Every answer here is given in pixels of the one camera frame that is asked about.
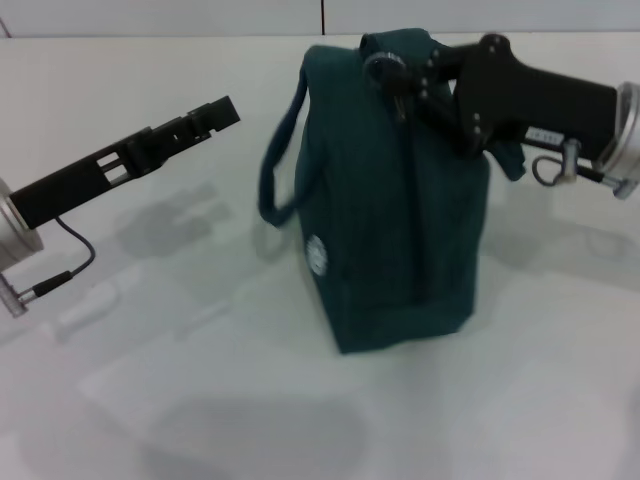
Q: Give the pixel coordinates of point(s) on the right wrist silver connector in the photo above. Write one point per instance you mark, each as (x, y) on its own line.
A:
(570, 160)

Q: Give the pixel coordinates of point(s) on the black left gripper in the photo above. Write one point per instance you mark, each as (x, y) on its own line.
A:
(75, 185)

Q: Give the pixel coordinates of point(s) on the wrist silver connector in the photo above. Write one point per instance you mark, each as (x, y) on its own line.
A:
(11, 295)
(570, 160)

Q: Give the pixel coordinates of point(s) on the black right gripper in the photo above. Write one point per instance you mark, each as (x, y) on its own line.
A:
(530, 100)

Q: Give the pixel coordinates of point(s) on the left wrist silver connector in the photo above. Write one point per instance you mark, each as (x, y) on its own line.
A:
(11, 295)

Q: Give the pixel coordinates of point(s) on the white and silver left arm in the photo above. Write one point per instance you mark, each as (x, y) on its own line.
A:
(15, 230)

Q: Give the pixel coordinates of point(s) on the dark teal insulated lunch bag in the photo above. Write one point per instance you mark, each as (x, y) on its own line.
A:
(390, 225)

